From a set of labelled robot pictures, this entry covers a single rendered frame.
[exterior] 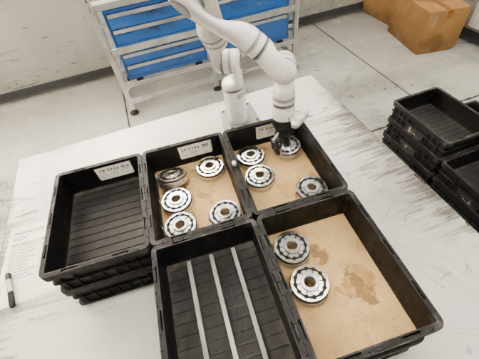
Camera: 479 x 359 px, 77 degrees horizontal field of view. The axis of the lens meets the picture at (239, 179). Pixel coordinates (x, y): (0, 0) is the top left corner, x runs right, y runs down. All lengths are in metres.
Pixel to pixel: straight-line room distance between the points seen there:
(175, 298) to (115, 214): 0.39
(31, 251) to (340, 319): 1.09
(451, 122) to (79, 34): 3.27
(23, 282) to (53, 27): 2.78
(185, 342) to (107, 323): 0.32
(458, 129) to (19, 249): 2.14
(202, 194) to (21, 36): 2.99
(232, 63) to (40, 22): 2.72
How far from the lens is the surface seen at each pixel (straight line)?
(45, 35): 3.73
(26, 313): 1.27
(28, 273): 1.34
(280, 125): 1.01
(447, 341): 1.08
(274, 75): 0.90
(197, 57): 2.93
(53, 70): 3.87
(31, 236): 1.44
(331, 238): 0.96
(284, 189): 1.05
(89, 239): 1.11
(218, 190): 1.07
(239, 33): 0.86
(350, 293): 0.90
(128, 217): 1.10
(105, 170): 1.18
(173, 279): 0.93
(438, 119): 2.06
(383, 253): 0.89
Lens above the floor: 1.65
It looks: 49 degrees down
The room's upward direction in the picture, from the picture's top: 8 degrees counter-clockwise
